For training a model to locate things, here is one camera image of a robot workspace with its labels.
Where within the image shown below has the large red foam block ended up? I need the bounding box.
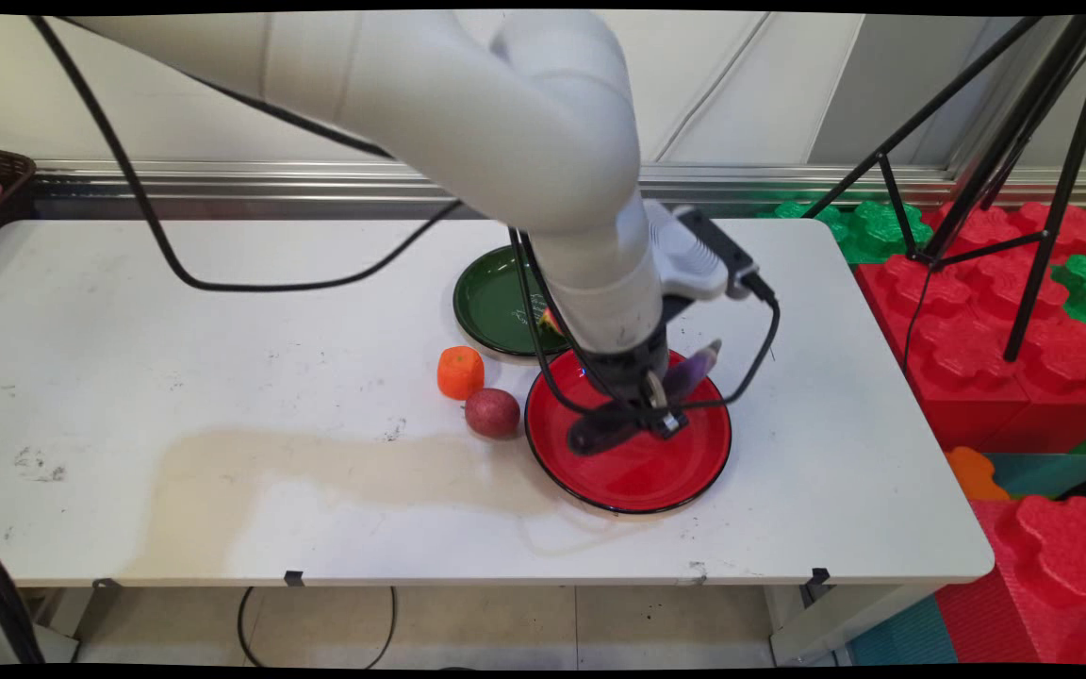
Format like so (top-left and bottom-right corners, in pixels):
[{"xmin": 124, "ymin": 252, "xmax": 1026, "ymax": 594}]
[{"xmin": 856, "ymin": 200, "xmax": 1086, "ymax": 455}]

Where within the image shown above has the white table leg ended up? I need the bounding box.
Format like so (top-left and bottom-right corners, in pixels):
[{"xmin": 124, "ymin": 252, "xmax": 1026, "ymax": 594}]
[{"xmin": 767, "ymin": 583, "xmax": 942, "ymax": 667}]

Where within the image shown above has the red toy potato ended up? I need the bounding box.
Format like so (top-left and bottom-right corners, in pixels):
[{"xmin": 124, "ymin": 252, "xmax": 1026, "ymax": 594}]
[{"xmin": 465, "ymin": 388, "xmax": 522, "ymax": 440}]

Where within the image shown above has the long black arm cable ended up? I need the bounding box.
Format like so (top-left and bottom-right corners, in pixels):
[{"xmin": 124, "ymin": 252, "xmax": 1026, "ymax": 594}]
[{"xmin": 29, "ymin": 13, "xmax": 465, "ymax": 293}]

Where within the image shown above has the purple toy eggplant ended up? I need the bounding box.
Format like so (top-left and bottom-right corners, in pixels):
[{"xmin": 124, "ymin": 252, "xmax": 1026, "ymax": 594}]
[{"xmin": 566, "ymin": 339, "xmax": 724, "ymax": 457}]

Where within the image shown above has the teal foam mat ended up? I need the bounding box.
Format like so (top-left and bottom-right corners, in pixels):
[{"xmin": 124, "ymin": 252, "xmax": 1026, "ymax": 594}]
[{"xmin": 984, "ymin": 451, "xmax": 1086, "ymax": 503}]

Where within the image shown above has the aluminium wall rail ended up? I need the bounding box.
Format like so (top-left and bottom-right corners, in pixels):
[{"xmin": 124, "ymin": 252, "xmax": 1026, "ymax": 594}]
[{"xmin": 32, "ymin": 158, "xmax": 1086, "ymax": 210}]

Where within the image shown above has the orange foam piece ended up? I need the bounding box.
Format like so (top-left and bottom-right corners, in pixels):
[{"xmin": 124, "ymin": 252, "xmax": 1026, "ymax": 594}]
[{"xmin": 943, "ymin": 446, "xmax": 1012, "ymax": 503}]

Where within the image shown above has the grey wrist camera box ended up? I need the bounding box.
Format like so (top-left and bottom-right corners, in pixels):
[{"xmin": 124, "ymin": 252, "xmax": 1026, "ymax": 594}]
[{"xmin": 642, "ymin": 199, "xmax": 780, "ymax": 306}]

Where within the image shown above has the black camera tripod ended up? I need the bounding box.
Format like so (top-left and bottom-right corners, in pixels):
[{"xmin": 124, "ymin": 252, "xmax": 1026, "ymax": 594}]
[{"xmin": 802, "ymin": 13, "xmax": 1086, "ymax": 364}]

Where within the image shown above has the orange toy carrot piece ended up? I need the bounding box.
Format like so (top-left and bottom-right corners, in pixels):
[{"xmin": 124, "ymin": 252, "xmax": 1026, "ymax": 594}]
[{"xmin": 437, "ymin": 346, "xmax": 486, "ymax": 402}]

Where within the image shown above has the red plate with black rim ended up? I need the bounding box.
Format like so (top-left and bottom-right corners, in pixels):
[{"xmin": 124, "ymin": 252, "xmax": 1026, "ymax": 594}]
[{"xmin": 524, "ymin": 347, "xmax": 733, "ymax": 516}]

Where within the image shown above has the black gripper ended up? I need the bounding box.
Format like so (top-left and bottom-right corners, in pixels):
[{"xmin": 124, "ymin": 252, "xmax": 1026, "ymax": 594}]
[{"xmin": 581, "ymin": 319, "xmax": 691, "ymax": 440}]

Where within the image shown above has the dark green plate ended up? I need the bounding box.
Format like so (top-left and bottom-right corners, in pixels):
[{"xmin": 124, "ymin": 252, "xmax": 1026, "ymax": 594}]
[{"xmin": 452, "ymin": 245, "xmax": 570, "ymax": 358}]

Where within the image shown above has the black floor cable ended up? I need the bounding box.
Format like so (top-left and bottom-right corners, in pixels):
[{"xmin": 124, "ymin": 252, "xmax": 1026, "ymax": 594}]
[{"xmin": 237, "ymin": 586, "xmax": 399, "ymax": 669}]

